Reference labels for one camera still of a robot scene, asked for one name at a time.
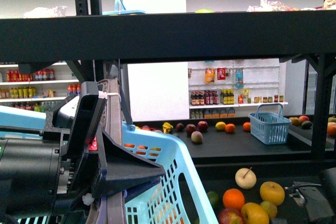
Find far orange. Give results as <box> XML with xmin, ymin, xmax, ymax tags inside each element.
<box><xmin>225</xmin><ymin>123</ymin><xmax>236</xmax><ymax>134</ymax></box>

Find white drinks shelf left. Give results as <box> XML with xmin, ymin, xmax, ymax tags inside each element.
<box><xmin>1</xmin><ymin>61</ymin><xmax>81</xmax><ymax>112</ymax></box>

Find green lime back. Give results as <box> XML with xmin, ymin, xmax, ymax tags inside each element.
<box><xmin>206</xmin><ymin>191</ymin><xmax>219</xmax><ymax>209</ymax></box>

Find black fruit shelf tray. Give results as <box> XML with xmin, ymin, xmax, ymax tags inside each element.
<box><xmin>196</xmin><ymin>162</ymin><xmax>335</xmax><ymax>223</ymax></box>

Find black upper shelf beam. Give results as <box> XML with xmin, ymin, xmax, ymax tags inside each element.
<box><xmin>1</xmin><ymin>10</ymin><xmax>335</xmax><ymax>63</ymax></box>

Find black far shelf tray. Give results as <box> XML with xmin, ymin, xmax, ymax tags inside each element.
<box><xmin>132</xmin><ymin>115</ymin><xmax>336</xmax><ymax>166</ymax></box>

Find black right shelf post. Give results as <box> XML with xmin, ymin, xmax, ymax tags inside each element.
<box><xmin>279</xmin><ymin>53</ymin><xmax>335</xmax><ymax>161</ymax></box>

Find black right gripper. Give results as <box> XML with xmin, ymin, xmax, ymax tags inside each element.
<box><xmin>285</xmin><ymin>167</ymin><xmax>335</xmax><ymax>221</ymax></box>

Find white goods shelf right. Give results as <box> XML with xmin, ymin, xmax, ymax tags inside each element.
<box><xmin>187</xmin><ymin>59</ymin><xmax>286</xmax><ymax>119</ymax></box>

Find blue basket far shelf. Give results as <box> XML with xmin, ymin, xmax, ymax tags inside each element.
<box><xmin>248</xmin><ymin>103</ymin><xmax>292</xmax><ymax>145</ymax></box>

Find white round pear back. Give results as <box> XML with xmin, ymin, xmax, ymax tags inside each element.
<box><xmin>235</xmin><ymin>167</ymin><xmax>257</xmax><ymax>189</ymax></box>

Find orange citrus centre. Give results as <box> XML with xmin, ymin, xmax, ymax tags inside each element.
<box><xmin>240</xmin><ymin>202</ymin><xmax>269</xmax><ymax>224</ymax></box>

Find far red apple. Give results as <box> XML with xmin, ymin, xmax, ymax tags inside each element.
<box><xmin>197</xmin><ymin>121</ymin><xmax>208</xmax><ymax>133</ymax></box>

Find light blue shopping basket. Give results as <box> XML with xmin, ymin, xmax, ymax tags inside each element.
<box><xmin>1</xmin><ymin>106</ymin><xmax>217</xmax><ymax>223</ymax></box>

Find small orange tangerine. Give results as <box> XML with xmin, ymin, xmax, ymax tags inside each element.
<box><xmin>223</xmin><ymin>188</ymin><xmax>245</xmax><ymax>211</ymax></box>

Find black shelf upright post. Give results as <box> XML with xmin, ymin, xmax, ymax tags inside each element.
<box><xmin>65</xmin><ymin>0</ymin><xmax>132</xmax><ymax>125</ymax></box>

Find far yellow bananas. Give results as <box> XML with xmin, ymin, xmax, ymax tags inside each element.
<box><xmin>162</xmin><ymin>122</ymin><xmax>173</xmax><ymax>134</ymax></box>

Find far peach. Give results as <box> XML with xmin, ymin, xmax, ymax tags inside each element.
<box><xmin>191</xmin><ymin>131</ymin><xmax>203</xmax><ymax>144</ymax></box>

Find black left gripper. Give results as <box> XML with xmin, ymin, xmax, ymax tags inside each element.
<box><xmin>52</xmin><ymin>81</ymin><xmax>164</xmax><ymax>223</ymax></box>

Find brown kiwi back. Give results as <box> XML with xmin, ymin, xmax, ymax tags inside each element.
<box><xmin>260</xmin><ymin>201</ymin><xmax>278</xmax><ymax>220</ymax></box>

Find red yellow apple centre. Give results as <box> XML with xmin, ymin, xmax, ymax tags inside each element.
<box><xmin>217</xmin><ymin>208</ymin><xmax>245</xmax><ymax>224</ymax></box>

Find far yellow lemon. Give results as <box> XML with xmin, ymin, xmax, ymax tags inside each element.
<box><xmin>215</xmin><ymin>121</ymin><xmax>226</xmax><ymax>131</ymax></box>

